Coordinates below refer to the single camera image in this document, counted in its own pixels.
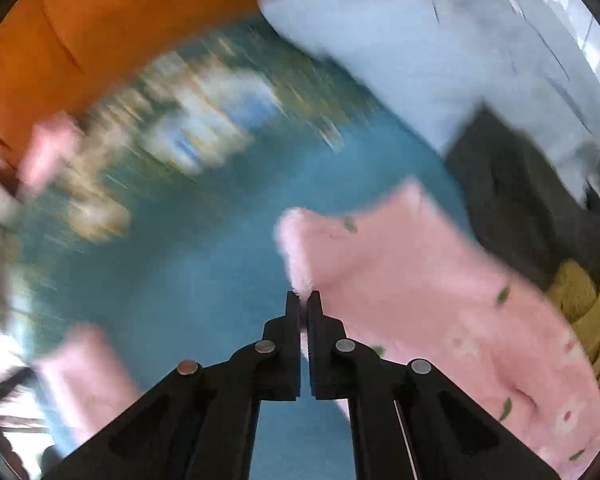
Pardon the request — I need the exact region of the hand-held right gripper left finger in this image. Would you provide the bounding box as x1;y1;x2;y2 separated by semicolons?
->
44;291;302;480

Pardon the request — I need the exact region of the mustard yellow cloth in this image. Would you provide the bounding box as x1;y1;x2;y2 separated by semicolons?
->
546;259;600;413

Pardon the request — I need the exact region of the dark grey cloth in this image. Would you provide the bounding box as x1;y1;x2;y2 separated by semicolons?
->
444;106;600;291

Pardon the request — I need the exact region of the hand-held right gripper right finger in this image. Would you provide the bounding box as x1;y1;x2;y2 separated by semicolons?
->
306;289;562;480

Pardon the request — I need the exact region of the pink cloth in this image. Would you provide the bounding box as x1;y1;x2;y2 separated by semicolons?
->
17;112;83;196
34;324;143;448

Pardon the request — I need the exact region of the pink floral fleece garment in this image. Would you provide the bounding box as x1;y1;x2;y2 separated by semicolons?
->
274;176;600;479

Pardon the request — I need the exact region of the orange sofa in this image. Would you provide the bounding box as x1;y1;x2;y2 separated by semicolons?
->
0;0;341;171

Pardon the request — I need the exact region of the light blue garment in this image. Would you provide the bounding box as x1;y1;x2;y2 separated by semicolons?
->
257;0;600;206

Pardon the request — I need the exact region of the teal printed blanket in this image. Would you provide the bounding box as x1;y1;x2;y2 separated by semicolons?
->
10;19;473;480

